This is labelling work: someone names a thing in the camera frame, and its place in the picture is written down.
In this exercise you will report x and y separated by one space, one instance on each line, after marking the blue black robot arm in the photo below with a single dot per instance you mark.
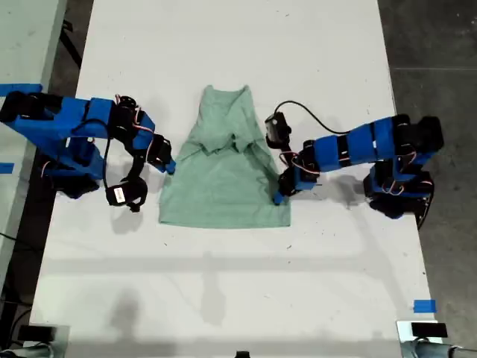
74 112
365 141

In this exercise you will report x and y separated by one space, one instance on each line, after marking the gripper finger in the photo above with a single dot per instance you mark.
173 167
277 197
167 167
283 197

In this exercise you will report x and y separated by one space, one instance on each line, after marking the pale side table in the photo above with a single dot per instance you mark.
22 44

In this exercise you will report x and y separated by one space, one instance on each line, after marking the long blue tape strip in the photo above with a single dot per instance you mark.
18 88

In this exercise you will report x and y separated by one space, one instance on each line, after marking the black table brace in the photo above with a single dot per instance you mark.
72 44

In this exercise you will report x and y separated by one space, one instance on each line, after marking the small black box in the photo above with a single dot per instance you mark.
428 330
36 333

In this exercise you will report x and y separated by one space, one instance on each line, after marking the black camera stalk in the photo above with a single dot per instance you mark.
138 186
279 144

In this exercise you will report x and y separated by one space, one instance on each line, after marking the small black object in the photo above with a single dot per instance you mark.
242 354

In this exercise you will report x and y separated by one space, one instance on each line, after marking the pale green T-shirt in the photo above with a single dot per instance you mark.
223 197

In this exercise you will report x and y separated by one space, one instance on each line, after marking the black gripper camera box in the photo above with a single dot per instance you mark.
277 128
117 195

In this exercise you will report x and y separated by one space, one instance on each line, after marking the grey blue fixture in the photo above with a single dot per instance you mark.
428 350

